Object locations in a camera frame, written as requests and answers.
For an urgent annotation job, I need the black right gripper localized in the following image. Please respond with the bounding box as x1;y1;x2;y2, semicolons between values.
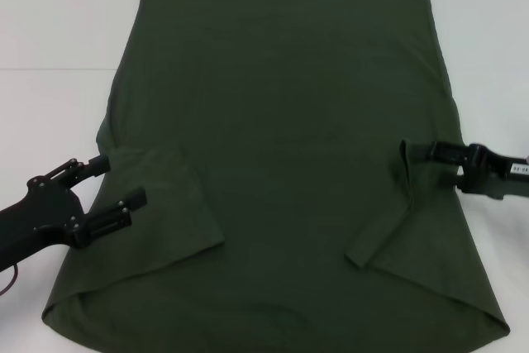
412;141;529;201

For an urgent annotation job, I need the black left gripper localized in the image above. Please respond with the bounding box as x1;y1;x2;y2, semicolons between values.
0;155;148;274

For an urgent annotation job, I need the dark green t-shirt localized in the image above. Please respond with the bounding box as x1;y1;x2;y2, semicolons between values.
41;0;512;353

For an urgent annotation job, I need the left gripper cable with connector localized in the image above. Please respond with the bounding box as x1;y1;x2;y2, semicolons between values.
0;264;20;298

